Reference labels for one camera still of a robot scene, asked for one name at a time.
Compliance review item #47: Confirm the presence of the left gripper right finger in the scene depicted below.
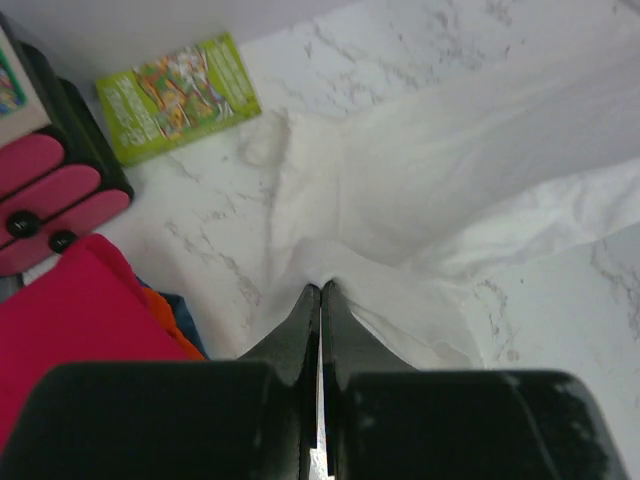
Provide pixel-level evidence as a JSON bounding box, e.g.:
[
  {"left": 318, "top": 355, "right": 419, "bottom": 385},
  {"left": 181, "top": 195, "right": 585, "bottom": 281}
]
[{"left": 321, "top": 283, "right": 627, "bottom": 479}]

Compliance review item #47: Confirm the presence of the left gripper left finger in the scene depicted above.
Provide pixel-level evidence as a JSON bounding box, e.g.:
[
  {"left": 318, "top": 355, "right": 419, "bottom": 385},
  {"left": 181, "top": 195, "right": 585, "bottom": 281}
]
[{"left": 1, "top": 286, "right": 320, "bottom": 479}]

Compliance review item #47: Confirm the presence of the white t shirt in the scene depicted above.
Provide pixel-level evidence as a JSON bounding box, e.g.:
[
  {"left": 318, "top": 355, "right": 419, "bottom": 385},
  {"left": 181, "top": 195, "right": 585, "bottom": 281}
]
[{"left": 246, "top": 62, "right": 639, "bottom": 369}]

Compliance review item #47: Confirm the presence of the blue folded t shirt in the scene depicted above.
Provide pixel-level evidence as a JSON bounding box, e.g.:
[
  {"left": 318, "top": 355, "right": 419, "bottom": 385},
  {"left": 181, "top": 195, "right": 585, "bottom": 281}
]
[{"left": 159, "top": 292, "right": 209, "bottom": 360}]

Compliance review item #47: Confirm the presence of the orange folded t shirt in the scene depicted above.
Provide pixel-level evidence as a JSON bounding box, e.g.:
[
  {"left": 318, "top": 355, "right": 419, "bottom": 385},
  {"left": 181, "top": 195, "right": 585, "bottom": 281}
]
[{"left": 142, "top": 287, "right": 205, "bottom": 361}]

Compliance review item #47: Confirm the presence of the pink folded t shirt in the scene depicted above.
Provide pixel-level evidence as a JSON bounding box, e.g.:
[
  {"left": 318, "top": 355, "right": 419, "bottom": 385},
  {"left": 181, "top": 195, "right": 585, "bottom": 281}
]
[{"left": 0, "top": 233, "right": 191, "bottom": 401}]

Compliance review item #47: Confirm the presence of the black pink drawer unit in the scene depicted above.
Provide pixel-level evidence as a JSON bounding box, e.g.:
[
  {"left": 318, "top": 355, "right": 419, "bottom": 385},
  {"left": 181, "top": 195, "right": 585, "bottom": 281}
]
[{"left": 1, "top": 36, "right": 134, "bottom": 277}]

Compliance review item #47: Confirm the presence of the lime green picture book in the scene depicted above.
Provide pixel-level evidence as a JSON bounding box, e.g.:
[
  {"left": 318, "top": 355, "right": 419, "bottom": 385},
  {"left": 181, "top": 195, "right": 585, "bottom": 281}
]
[{"left": 95, "top": 32, "right": 261, "bottom": 167}]

